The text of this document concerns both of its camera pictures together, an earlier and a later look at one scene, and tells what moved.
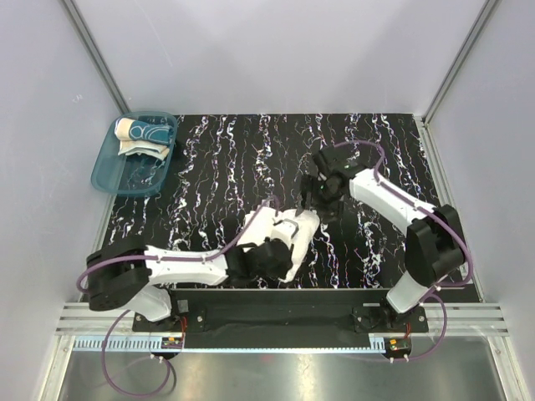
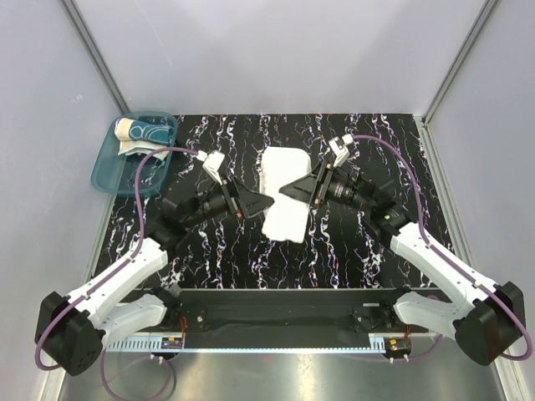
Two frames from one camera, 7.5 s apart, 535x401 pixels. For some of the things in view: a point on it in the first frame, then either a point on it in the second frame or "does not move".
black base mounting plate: x=288 y=311 does not move
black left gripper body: x=277 y=272 -> x=221 y=201
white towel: x=261 y=227 -> x=280 y=166
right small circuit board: x=398 y=345 does not move
